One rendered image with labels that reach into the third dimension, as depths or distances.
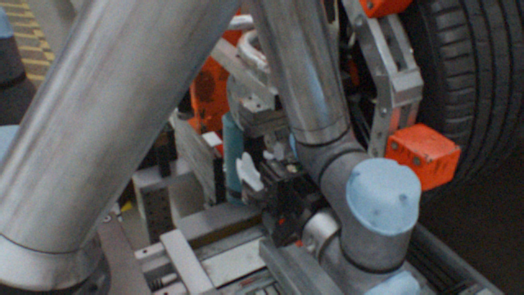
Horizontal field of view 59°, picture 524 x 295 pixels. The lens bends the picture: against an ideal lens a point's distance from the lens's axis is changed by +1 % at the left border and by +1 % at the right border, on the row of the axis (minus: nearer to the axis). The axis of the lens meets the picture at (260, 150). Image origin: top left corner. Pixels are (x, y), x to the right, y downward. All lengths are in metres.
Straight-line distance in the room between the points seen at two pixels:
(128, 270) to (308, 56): 0.37
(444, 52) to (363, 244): 0.39
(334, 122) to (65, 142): 0.32
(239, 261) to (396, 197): 1.19
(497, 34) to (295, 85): 0.46
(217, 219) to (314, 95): 1.24
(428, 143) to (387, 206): 0.33
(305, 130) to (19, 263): 0.33
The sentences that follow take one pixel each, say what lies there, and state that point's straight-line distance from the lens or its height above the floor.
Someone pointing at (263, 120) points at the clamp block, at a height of 0.93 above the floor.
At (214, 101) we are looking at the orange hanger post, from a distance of 1.39.
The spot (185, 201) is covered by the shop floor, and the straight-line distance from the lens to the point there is 1.99.
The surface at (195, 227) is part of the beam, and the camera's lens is 1.69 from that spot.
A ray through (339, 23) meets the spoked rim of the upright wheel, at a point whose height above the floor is 0.97.
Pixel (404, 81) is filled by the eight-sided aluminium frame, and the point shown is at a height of 0.97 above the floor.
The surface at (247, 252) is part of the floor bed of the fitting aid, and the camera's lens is 1.66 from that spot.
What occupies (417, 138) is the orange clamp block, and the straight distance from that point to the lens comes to 0.80.
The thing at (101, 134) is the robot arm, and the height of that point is 1.14.
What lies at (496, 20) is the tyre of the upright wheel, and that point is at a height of 1.04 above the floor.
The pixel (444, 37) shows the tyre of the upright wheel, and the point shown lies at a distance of 0.80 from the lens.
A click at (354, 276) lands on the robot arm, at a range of 0.56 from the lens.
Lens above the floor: 1.31
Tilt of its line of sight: 35 degrees down
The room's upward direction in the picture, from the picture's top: straight up
